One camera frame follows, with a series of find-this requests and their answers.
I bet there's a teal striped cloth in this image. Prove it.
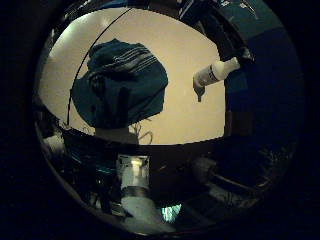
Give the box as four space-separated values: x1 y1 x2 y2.
70 38 169 131

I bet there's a person in dark blue clothes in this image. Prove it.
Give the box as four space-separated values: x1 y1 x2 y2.
199 0 303 138

